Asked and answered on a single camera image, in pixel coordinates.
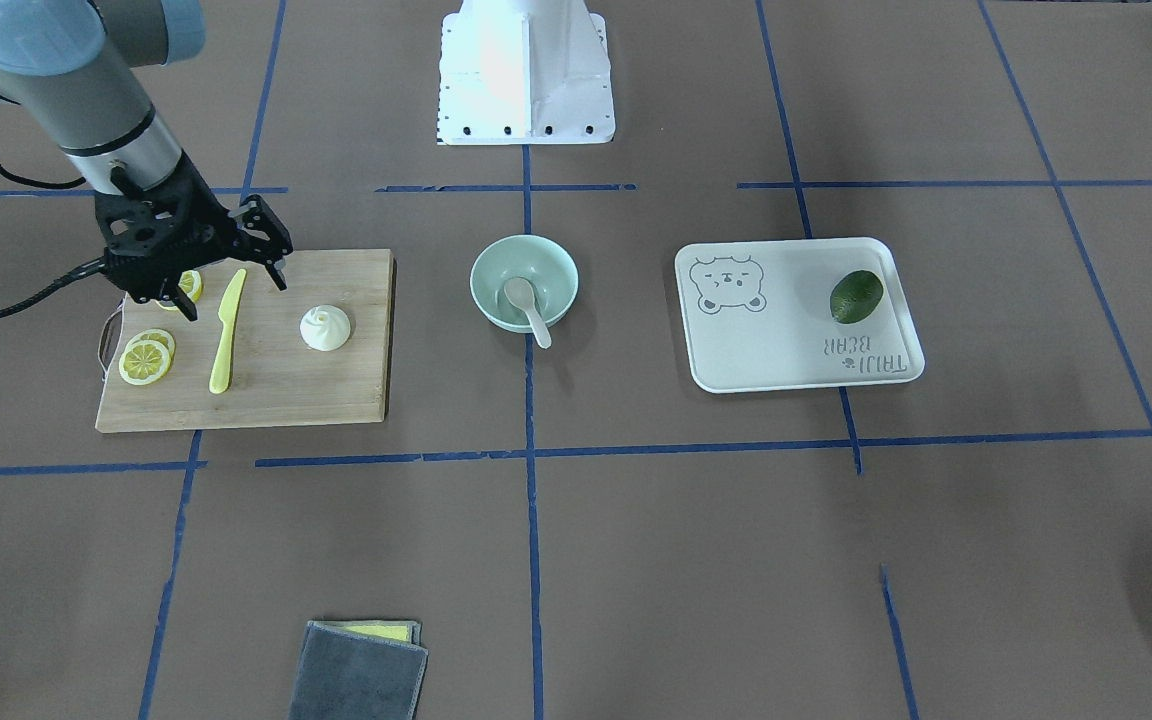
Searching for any wooden cutting board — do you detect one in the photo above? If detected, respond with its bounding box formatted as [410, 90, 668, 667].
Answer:
[94, 249, 396, 433]

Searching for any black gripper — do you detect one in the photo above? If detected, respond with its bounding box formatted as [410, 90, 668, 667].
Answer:
[94, 158, 294, 323]

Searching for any lemon slice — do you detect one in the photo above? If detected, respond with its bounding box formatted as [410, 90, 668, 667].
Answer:
[154, 270, 204, 313]
[118, 340, 173, 386]

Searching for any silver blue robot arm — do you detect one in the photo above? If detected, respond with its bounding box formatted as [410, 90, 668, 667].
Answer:
[0, 1, 293, 320]

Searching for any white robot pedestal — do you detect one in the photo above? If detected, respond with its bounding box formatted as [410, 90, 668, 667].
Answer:
[435, 1, 617, 146]

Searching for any green avocado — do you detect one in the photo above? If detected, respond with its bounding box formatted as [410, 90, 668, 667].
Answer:
[829, 270, 884, 325]

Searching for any grey yellow cloth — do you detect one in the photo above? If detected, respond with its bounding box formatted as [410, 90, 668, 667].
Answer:
[287, 619, 429, 719]

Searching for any mint green bowl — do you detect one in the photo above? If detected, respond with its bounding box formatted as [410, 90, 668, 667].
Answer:
[469, 234, 579, 332]

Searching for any white bear tray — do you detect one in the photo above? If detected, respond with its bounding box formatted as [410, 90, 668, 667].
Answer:
[675, 237, 925, 395]

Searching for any white ceramic spoon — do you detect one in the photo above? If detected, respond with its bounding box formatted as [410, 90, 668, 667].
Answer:
[505, 276, 552, 348]

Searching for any yellow plastic knife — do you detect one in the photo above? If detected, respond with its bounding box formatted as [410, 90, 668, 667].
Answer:
[207, 268, 247, 395]

